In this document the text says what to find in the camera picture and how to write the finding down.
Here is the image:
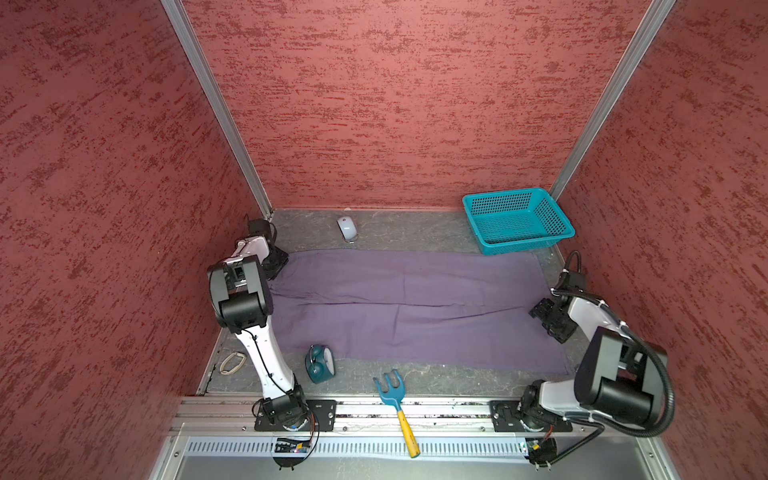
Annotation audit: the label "white computer mouse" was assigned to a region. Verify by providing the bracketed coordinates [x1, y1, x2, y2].
[337, 216, 359, 243]

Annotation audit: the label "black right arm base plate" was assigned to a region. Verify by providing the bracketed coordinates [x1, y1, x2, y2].
[489, 400, 573, 434]

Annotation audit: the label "teal plastic mesh basket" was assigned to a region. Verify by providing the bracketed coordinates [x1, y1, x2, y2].
[462, 188, 575, 256]

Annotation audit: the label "aluminium corner post left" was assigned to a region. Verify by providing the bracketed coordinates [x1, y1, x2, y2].
[161, 0, 274, 220]

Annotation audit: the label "right circuit board with wires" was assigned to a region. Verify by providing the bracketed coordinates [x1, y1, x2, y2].
[526, 429, 558, 469]

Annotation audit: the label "aluminium corner post right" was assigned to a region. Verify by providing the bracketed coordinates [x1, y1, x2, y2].
[549, 0, 676, 200]

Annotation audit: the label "blue garden fork yellow handle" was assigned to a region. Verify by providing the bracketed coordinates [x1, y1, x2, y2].
[373, 369, 421, 459]

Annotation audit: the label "circuit board with wires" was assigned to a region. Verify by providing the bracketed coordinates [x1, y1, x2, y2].
[272, 413, 320, 471]
[526, 429, 558, 469]

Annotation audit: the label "purple trousers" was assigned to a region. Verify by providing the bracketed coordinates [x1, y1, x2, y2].
[270, 249, 570, 375]

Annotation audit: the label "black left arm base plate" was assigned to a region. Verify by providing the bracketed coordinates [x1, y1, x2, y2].
[254, 397, 338, 433]

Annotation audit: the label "left circuit board with wires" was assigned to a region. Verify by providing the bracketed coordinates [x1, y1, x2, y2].
[272, 413, 320, 471]

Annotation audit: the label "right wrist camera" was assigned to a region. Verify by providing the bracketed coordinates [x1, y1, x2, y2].
[553, 269, 586, 296]

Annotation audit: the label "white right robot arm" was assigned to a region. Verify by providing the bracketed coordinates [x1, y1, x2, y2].
[517, 287, 676, 437]

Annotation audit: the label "aluminium front rail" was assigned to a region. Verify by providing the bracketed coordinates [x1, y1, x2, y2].
[170, 394, 655, 463]

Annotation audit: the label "black corrugated cable conduit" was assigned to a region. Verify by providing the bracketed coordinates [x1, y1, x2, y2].
[539, 250, 677, 466]

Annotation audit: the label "aluminium corner post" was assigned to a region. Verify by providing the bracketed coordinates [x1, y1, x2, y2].
[161, 0, 274, 220]
[549, 0, 676, 200]

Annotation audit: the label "teal tape dispenser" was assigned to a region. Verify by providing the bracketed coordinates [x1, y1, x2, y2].
[305, 345, 336, 384]

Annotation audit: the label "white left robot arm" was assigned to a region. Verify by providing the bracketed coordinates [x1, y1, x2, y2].
[207, 235, 311, 431]

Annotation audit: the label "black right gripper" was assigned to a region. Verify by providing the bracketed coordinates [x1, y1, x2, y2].
[528, 296, 578, 341]

